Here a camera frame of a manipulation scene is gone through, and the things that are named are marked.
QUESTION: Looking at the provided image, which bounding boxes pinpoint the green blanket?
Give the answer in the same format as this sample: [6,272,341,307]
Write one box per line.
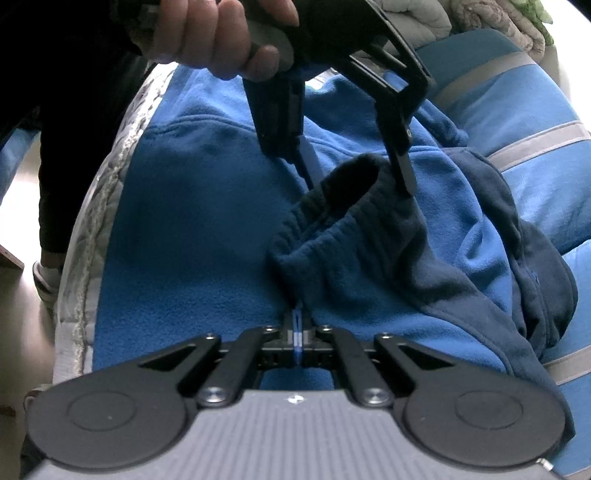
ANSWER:
[510,0,555,25]

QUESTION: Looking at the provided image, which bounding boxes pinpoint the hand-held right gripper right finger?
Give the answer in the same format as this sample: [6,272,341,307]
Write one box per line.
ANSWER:
[298,302,455,408]

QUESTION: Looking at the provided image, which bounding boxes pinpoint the person's dark clothing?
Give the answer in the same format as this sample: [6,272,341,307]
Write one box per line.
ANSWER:
[0,0,160,256]

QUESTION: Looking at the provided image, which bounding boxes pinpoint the grey quilted bedspread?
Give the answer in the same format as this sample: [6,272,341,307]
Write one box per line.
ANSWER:
[53,62,185,385]

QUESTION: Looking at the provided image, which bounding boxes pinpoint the person's white shoe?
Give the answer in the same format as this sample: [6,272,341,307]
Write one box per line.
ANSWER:
[31,260,64,306]

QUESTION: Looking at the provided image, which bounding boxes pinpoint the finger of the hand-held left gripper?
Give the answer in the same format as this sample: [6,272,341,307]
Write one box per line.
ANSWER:
[242,69,325,191]
[338,0,433,198]

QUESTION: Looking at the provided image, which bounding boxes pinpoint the person's left hand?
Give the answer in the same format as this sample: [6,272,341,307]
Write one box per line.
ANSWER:
[131,0,301,82]

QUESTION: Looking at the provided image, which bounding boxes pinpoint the blue fleece jacket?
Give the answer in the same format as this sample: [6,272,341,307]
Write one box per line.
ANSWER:
[92,69,579,403]

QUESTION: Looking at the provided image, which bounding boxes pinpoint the beige floral quilt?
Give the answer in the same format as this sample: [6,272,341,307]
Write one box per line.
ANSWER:
[449,0,560,66]

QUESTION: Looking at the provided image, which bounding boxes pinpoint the blue pillow with grey stripes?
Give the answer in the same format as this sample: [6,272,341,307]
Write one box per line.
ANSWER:
[538,242,591,480]
[416,31,591,256]

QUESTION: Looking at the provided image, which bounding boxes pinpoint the grey comforter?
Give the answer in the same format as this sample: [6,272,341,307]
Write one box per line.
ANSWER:
[382,0,452,48]

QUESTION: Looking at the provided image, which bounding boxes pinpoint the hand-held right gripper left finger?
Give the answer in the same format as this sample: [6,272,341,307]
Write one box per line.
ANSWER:
[136,302,298,408]

